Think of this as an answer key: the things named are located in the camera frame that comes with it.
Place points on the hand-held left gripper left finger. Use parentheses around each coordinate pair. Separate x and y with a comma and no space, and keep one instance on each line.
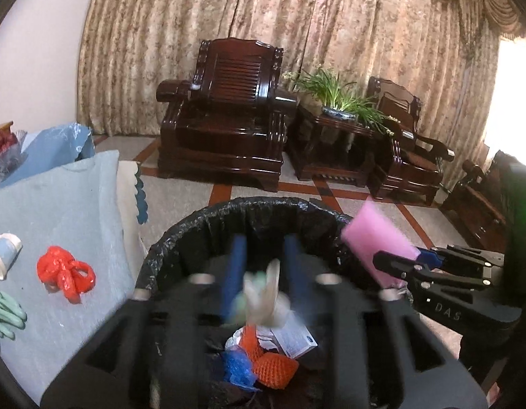
(234,272)

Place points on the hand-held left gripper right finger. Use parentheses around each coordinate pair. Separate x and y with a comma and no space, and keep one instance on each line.
(295,272)

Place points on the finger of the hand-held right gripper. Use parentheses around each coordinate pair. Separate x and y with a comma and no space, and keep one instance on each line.
(429,257)
(399,266)

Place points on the white plastic wrap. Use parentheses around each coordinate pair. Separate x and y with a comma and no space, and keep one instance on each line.
(267,294)

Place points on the pink sponge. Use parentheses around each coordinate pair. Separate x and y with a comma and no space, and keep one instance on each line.
(373,234)

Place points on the trash bin with black bag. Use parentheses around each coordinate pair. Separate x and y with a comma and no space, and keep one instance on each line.
(254,217)

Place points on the small white carton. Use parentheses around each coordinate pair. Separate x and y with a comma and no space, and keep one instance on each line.
(295,338)

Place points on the pale wrapper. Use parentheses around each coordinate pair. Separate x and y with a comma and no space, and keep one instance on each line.
(235,341)

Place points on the orange foam net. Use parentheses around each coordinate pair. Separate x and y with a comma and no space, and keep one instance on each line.
(250,343)
(273,368)

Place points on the blue plastic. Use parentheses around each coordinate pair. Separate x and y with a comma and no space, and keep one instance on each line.
(237,366)

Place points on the red plastic bag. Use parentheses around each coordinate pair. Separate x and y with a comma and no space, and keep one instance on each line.
(54,266)

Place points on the white blue paper cup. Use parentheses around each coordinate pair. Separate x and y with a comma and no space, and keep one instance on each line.
(3,255)

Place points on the green rubber glove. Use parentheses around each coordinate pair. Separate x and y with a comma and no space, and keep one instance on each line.
(5,315)

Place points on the dark wooden bench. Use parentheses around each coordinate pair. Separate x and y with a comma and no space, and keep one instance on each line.
(471,208)

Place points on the dark wooden armchair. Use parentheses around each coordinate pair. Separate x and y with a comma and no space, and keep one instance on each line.
(224,136)
(407,170)

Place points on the dark wooden side table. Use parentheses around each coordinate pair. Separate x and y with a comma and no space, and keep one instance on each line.
(327,157)

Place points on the cream scalloped tablecloth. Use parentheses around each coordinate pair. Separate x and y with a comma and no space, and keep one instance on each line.
(129,196)

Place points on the potted green plant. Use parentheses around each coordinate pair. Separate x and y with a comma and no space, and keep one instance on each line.
(339,113)

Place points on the grey-blue tablecloth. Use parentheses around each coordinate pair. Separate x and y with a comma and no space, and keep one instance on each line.
(67,204)

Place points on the bright window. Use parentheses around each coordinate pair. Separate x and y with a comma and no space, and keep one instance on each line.
(514,93)

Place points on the blue plastic bag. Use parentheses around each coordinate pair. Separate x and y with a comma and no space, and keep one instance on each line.
(54,145)

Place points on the glass fruit bowl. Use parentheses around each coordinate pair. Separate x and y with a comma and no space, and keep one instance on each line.
(7,168)

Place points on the beige floral curtain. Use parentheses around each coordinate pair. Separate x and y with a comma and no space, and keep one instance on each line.
(246,8)

